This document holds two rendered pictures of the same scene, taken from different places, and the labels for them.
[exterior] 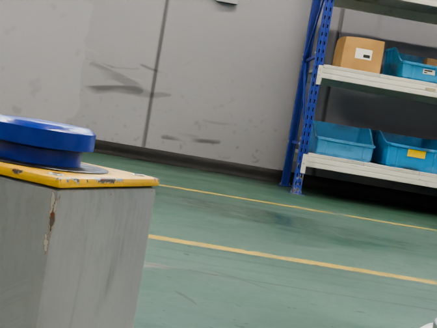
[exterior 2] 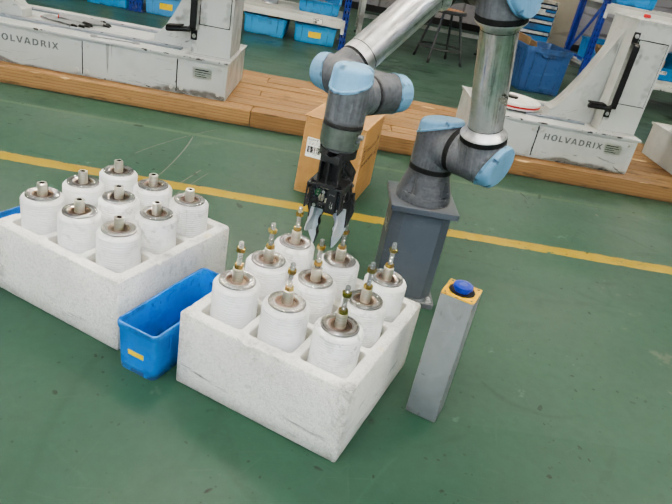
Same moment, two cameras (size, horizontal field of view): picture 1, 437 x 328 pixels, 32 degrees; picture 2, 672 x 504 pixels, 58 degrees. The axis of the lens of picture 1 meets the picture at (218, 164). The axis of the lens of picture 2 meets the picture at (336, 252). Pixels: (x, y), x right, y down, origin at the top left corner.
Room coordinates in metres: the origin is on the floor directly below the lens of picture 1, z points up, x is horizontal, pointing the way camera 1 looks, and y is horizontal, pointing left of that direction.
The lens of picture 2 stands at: (1.37, -0.22, 0.90)
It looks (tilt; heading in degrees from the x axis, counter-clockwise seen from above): 27 degrees down; 179
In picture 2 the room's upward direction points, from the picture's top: 11 degrees clockwise
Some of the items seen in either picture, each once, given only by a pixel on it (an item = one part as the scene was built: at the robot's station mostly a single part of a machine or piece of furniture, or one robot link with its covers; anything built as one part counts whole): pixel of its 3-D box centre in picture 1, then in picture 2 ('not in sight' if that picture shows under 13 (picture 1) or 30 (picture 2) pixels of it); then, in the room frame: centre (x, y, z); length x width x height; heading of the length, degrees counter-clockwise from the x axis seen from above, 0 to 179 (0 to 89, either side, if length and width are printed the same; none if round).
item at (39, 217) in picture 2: not in sight; (44, 229); (0.10, -0.89, 0.16); 0.10 x 0.10 x 0.18
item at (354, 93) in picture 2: not in sight; (350, 95); (0.26, -0.23, 0.65); 0.09 x 0.08 x 0.11; 139
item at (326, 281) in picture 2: not in sight; (315, 279); (0.25, -0.23, 0.25); 0.08 x 0.08 x 0.01
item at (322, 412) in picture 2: not in sight; (303, 340); (0.25, -0.23, 0.09); 0.39 x 0.39 x 0.18; 67
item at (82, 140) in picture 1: (39, 148); (462, 288); (0.29, 0.07, 0.32); 0.04 x 0.04 x 0.02
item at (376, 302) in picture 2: not in sight; (364, 300); (0.29, -0.12, 0.25); 0.08 x 0.08 x 0.01
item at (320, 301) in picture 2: not in sight; (308, 314); (0.25, -0.23, 0.16); 0.10 x 0.10 x 0.18
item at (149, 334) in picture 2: not in sight; (180, 321); (0.22, -0.52, 0.06); 0.30 x 0.11 x 0.12; 158
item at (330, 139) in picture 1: (338, 140); not in sight; (4.90, -0.73, 0.36); 0.50 x 0.38 x 0.21; 3
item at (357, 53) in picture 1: (357, 56); not in sight; (4.83, -0.74, 0.89); 0.31 x 0.24 x 0.20; 3
